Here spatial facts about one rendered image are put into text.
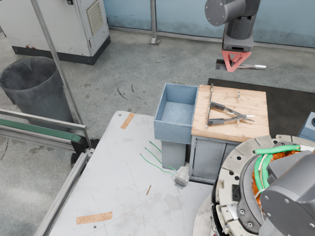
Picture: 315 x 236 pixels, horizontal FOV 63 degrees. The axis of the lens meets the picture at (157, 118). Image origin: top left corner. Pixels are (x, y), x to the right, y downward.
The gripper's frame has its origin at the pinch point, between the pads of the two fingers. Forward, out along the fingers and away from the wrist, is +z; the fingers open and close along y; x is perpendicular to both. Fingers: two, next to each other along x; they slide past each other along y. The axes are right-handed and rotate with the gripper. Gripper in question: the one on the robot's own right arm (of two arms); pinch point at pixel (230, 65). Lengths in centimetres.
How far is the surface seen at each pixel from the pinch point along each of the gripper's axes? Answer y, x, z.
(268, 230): 40.2, 7.2, 3.1
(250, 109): 3.1, 7.6, 11.8
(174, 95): -4.2, -15.3, 17.1
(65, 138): 2, -59, 44
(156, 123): 12.2, -17.6, 13.5
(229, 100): 0.6, 2.0, 11.9
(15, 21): -150, -198, 79
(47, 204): 4, -95, 120
